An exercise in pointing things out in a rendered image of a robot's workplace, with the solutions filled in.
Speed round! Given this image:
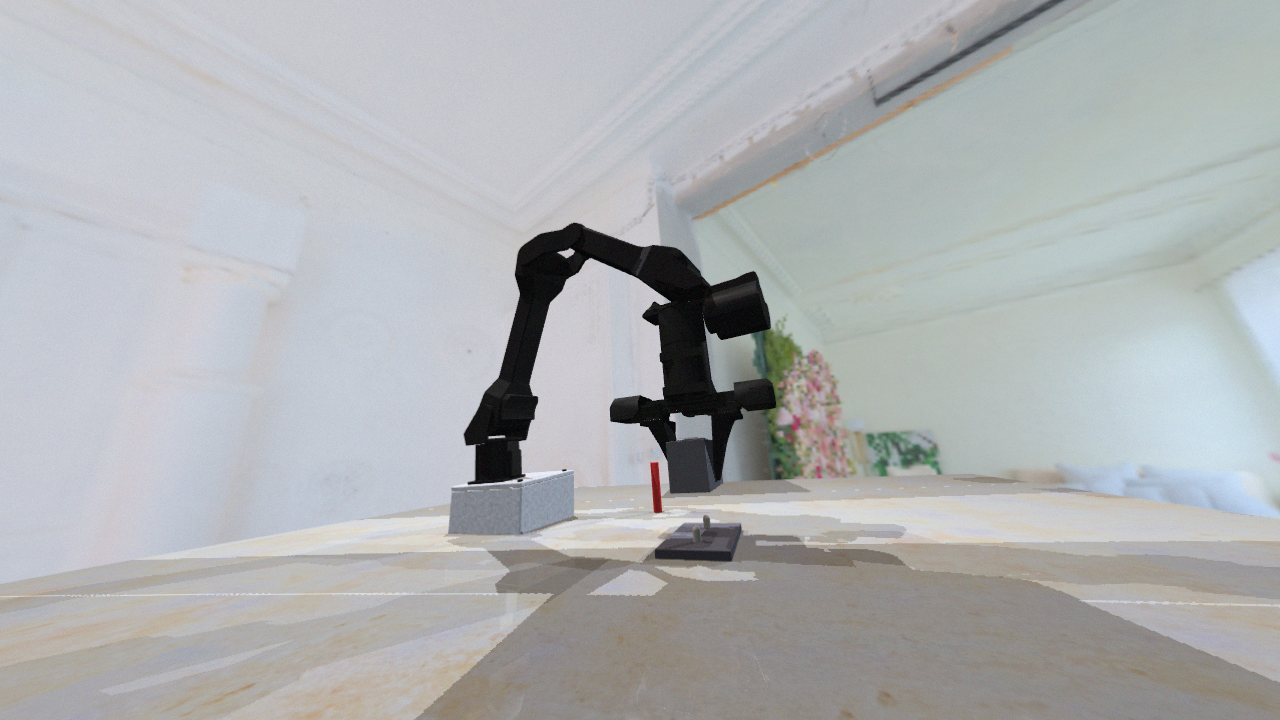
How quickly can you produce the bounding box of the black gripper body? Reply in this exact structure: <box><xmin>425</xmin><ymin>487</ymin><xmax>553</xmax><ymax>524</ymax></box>
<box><xmin>611</xmin><ymin>340</ymin><xmax>776</xmax><ymax>424</ymax></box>

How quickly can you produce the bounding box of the red peg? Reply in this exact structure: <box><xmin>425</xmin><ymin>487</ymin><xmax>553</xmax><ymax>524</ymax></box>
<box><xmin>650</xmin><ymin>462</ymin><xmax>662</xmax><ymax>512</ymax></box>

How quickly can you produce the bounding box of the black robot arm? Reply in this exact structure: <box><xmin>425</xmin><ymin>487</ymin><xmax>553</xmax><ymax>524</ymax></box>
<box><xmin>465</xmin><ymin>223</ymin><xmax>771</xmax><ymax>486</ymax></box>

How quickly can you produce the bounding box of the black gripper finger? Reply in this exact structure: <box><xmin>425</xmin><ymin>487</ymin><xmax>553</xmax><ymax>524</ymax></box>
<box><xmin>640</xmin><ymin>419</ymin><xmax>677</xmax><ymax>460</ymax></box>
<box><xmin>710</xmin><ymin>411</ymin><xmax>742</xmax><ymax>480</ymax></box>

